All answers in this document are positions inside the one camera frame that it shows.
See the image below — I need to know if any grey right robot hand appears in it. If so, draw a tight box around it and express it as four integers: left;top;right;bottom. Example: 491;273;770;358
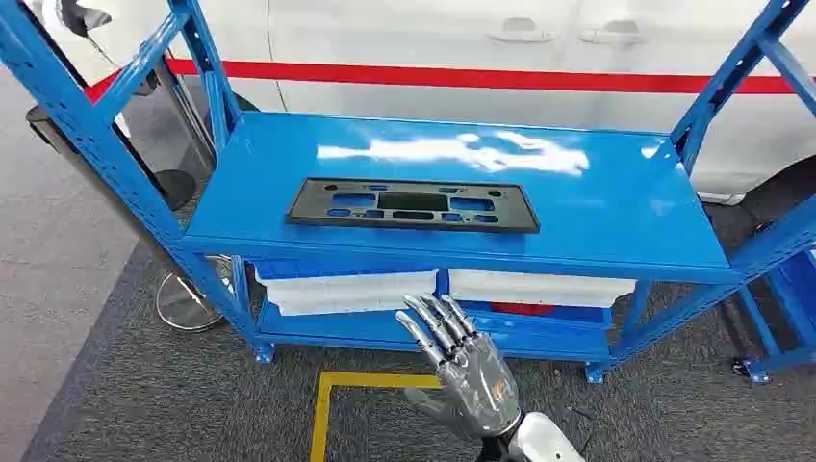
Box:
394;294;524;443

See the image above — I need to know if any black plastic panel with cutouts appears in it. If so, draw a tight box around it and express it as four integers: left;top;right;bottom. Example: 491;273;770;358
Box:
285;177;541;235

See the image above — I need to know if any red flat item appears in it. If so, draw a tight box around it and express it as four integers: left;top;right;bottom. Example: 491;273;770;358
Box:
491;301;556;318

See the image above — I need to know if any blue metal shelf rack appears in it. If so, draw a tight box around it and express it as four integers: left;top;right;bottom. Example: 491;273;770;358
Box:
0;0;816;387
731;246;816;387

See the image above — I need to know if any stanchion with chrome base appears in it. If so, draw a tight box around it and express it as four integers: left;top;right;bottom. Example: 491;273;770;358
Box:
25;105;236;334

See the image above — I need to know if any red barrier belt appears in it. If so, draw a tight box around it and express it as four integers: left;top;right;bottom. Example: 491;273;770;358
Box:
84;58;798;105

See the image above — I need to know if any white car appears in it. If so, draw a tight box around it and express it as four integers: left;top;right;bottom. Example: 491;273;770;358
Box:
38;0;816;224

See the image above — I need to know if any stanchion with dark base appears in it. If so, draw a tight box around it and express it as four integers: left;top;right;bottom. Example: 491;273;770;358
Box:
150;60;215;213

